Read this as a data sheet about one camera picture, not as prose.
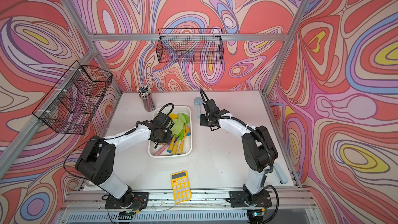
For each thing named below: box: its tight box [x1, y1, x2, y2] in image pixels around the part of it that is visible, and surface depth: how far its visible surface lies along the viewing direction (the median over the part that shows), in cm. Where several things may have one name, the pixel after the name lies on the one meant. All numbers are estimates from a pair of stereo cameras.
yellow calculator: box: [170, 170, 192, 204], surface depth 78 cm
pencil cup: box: [136, 85, 156, 112], surface depth 101 cm
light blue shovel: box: [193, 96, 203, 119], surface depth 113 cm
